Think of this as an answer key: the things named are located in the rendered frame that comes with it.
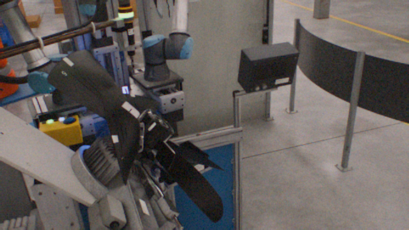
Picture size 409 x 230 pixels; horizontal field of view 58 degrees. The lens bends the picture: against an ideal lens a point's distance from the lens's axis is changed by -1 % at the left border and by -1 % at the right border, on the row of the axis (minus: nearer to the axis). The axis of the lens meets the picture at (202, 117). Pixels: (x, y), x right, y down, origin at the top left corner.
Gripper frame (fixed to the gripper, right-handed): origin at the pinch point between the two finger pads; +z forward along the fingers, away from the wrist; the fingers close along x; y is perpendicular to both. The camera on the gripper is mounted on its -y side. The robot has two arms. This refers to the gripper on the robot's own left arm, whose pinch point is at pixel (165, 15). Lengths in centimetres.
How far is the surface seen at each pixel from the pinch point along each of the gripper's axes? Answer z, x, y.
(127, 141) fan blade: 13, 34, -81
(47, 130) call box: 36, 59, -19
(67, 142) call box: 43, 53, -19
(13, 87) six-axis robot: 132, 126, 320
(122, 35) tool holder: -7, 27, -54
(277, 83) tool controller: 36, -49, -18
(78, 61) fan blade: 1, 41, -47
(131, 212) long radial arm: 30, 36, -89
